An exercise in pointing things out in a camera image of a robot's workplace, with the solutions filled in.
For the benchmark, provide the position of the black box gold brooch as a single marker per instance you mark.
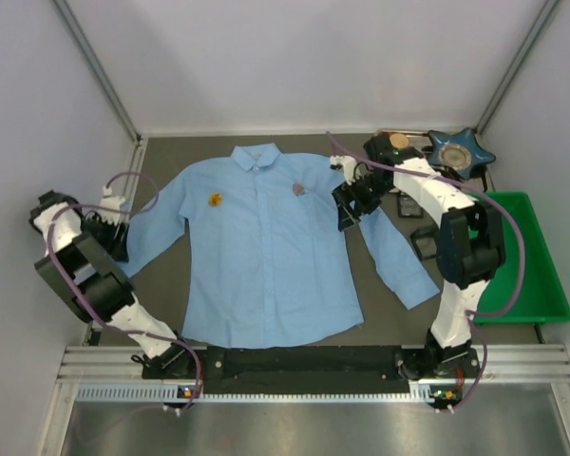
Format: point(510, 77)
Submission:
point(408, 208)

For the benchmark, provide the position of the green plastic bin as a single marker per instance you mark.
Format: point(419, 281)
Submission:
point(542, 298)

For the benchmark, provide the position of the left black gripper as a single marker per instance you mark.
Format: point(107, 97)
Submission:
point(112, 238)

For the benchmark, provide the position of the orange cup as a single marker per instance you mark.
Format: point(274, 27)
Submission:
point(399, 140)

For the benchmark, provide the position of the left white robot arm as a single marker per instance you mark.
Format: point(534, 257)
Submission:
point(81, 266)

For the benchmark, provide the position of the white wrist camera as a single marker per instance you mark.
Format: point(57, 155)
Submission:
point(110, 206)
point(347, 165)

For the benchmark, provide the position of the light blue shirt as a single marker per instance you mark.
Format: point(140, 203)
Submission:
point(268, 268)

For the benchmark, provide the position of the aluminium front rail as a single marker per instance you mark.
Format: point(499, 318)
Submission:
point(108, 374)

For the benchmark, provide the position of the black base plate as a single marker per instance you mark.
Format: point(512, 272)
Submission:
point(326, 369)

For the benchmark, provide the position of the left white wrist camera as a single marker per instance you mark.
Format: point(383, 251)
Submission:
point(110, 206)

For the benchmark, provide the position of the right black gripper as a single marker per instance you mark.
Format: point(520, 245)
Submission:
point(353, 200)

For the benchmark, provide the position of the round gold brooch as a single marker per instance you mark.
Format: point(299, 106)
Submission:
point(215, 199)

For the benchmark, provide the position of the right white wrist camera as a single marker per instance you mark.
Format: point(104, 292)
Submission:
point(347, 165)

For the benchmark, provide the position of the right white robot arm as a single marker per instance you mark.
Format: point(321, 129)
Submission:
point(469, 242)

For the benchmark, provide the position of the blue star-shaped dish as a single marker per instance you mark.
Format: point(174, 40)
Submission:
point(459, 152)

